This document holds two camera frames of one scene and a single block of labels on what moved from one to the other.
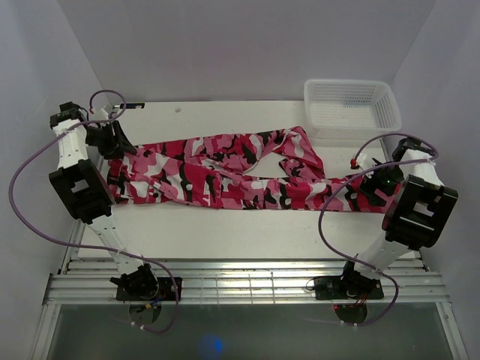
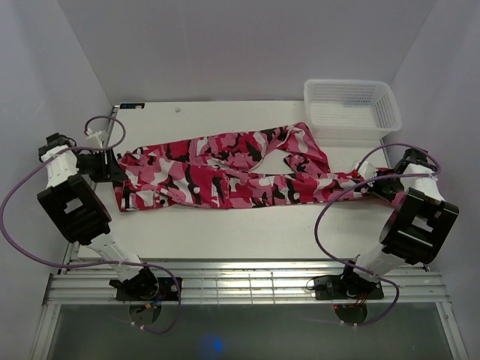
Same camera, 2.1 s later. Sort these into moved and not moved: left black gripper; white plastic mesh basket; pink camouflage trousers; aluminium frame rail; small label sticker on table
Moved: pink camouflage trousers; left black gripper
Not moved: white plastic mesh basket; aluminium frame rail; small label sticker on table
